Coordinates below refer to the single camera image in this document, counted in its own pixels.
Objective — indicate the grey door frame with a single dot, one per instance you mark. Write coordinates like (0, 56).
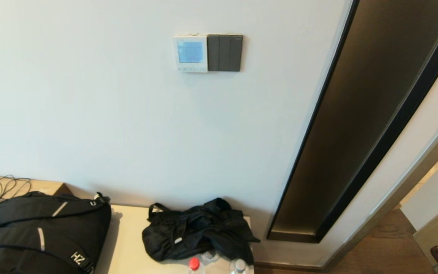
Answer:
(413, 173)

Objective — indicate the black backpack grey stripes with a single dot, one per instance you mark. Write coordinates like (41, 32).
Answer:
(32, 236)

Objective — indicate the dark grey switch panel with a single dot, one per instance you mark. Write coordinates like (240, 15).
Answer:
(224, 53)

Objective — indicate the light wooden desk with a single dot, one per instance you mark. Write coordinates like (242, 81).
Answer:
(42, 186)

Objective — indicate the bronze glass panel black frame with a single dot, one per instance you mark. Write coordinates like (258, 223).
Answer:
(356, 114)

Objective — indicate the black cloth bag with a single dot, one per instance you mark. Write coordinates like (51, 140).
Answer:
(196, 232)

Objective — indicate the grey cap clear water bottle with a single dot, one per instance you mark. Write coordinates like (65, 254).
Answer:
(239, 266)

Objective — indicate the white wall thermostat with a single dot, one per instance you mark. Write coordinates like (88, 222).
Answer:
(190, 53)

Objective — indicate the red cap water bottle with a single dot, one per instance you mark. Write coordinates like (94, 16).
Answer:
(194, 263)

